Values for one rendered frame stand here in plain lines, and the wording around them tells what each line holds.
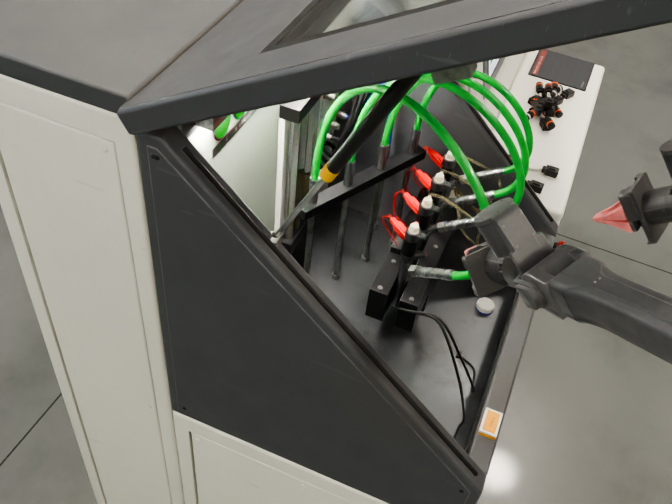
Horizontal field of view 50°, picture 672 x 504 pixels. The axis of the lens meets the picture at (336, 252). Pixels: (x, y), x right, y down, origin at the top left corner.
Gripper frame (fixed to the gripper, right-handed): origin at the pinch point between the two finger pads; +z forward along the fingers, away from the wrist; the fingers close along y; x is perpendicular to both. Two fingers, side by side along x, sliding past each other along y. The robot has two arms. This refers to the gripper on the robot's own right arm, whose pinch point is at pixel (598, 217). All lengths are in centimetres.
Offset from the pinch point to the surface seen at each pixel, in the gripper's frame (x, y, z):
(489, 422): 30.1, -19.8, 16.3
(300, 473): 49, -17, 47
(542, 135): -50, 1, 36
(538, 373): -65, -86, 87
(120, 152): 57, 49, 24
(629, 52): -304, -47, 128
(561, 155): -46, -4, 31
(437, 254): 3.5, 0.0, 34.6
